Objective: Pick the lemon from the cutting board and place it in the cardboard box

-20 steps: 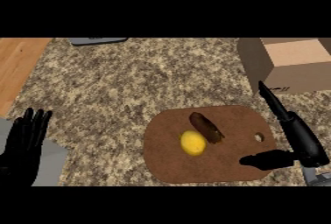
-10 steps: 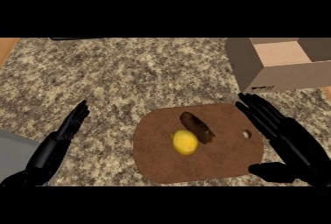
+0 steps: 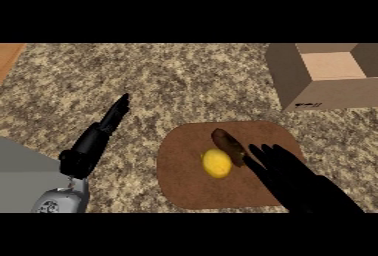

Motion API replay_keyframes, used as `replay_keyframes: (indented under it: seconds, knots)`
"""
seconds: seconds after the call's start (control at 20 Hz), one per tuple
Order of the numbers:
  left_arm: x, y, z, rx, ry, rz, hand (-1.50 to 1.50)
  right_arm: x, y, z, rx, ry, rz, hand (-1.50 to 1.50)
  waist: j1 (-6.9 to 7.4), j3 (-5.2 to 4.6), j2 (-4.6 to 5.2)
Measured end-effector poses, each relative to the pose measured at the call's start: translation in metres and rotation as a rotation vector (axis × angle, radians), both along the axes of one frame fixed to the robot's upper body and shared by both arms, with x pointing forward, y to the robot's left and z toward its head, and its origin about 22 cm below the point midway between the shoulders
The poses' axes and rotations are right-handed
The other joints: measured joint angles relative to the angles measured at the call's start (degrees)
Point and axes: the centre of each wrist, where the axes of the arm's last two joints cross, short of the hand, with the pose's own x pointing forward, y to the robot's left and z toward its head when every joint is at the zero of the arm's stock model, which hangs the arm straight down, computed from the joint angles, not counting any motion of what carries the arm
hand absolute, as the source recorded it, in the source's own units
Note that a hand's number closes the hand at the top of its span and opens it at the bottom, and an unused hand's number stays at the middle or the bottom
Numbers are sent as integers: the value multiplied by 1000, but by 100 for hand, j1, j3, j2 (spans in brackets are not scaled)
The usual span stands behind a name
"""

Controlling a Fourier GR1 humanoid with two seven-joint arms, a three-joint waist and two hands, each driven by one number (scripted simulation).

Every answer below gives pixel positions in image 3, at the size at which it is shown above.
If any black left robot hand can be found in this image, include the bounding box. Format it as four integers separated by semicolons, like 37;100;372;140
58;92;132;181

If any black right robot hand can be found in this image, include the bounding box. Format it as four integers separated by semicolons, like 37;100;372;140
241;143;367;214

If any brown sweet potato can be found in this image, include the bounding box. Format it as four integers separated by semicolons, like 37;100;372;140
210;128;248;168

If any open cardboard box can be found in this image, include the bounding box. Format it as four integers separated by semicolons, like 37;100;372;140
265;42;378;113

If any yellow lemon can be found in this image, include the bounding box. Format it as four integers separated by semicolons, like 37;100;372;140
200;147;234;180

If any brown wooden cutting board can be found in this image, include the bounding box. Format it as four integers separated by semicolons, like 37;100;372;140
155;120;307;211

